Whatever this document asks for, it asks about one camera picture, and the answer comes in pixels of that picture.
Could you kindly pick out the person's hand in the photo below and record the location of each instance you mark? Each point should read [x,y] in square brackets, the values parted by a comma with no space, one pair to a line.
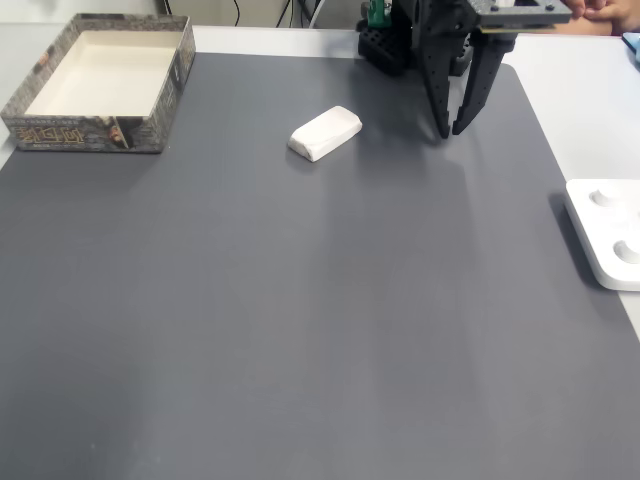
[617,15]

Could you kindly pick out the white camera stand base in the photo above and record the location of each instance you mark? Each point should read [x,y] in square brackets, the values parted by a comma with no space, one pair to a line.
[607,235]

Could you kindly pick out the grey table mat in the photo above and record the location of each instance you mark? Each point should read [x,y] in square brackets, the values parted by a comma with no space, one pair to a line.
[300,300]

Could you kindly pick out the white block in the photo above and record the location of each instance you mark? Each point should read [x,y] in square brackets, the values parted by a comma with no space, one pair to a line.
[325,132]

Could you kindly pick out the patterned cardboard box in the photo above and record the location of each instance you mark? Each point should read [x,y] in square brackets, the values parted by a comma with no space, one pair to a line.
[100,75]

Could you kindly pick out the light blue object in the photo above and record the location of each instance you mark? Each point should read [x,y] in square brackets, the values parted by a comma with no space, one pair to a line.
[632,45]

